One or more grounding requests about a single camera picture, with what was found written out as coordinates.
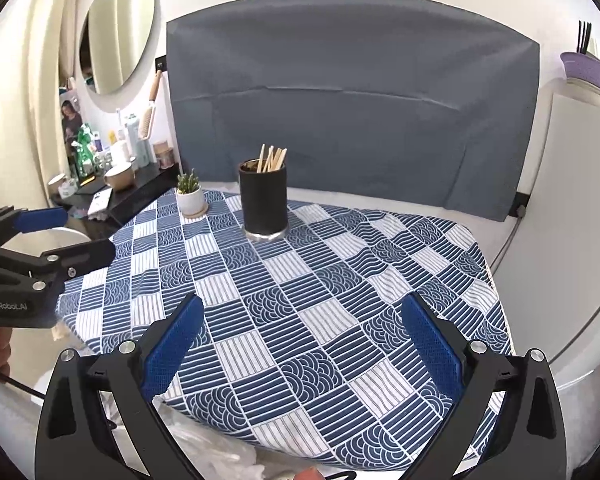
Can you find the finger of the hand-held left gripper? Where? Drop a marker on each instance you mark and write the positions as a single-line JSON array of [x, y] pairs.
[[42, 220], [87, 255]]

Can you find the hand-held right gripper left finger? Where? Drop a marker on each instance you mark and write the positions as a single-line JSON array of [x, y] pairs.
[[172, 340]]

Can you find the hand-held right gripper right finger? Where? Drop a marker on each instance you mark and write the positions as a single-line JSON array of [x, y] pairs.
[[430, 342]]

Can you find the black cylindrical utensil holder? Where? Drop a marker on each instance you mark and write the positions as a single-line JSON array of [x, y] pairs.
[[262, 200]]

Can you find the bunch of wooden chopsticks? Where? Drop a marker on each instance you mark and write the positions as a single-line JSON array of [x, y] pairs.
[[270, 160]]

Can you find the person's right hand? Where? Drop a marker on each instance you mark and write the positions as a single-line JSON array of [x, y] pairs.
[[312, 475]]

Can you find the small white printed container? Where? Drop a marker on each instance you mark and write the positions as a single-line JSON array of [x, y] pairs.
[[65, 186]]

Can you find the white flat card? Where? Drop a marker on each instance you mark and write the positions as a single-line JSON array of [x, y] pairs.
[[100, 202]]

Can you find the green packet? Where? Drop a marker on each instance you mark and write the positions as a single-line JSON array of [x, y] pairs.
[[85, 155]]

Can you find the beige mug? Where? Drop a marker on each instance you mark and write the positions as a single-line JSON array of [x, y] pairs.
[[119, 177]]

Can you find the white cylindrical container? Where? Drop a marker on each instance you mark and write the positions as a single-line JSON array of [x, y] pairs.
[[120, 151]]

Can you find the clear plastic bag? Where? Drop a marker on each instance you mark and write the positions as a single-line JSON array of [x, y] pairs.
[[205, 440]]

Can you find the cactus in white pot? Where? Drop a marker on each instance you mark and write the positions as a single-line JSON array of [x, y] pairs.
[[189, 197]]

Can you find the tall pale bottle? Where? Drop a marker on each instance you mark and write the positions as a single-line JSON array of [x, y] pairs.
[[137, 145]]

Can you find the round beige coaster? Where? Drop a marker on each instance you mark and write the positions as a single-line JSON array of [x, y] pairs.
[[204, 210]]

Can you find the pink jar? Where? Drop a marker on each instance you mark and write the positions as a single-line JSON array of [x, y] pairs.
[[163, 155]]

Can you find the blue white patterned tablecloth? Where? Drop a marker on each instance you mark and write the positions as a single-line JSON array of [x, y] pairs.
[[305, 310]]

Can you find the wooden hairbrush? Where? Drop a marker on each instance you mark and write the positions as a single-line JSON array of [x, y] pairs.
[[147, 120]]

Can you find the beige curtain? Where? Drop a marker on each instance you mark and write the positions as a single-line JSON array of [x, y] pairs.
[[35, 60]]

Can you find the white cabinet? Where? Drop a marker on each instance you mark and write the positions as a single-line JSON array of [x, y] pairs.
[[570, 210]]

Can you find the grey backdrop cloth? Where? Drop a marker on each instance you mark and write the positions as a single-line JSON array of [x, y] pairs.
[[355, 110]]

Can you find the purple basin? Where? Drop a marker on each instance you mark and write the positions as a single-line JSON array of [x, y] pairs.
[[587, 72]]

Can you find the black forks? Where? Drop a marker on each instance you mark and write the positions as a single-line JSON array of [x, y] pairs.
[[584, 37]]

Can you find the black wall socket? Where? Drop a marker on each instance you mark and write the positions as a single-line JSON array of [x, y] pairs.
[[521, 205]]

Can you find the round wall mirror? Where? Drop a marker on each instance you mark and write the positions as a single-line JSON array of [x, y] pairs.
[[117, 30]]

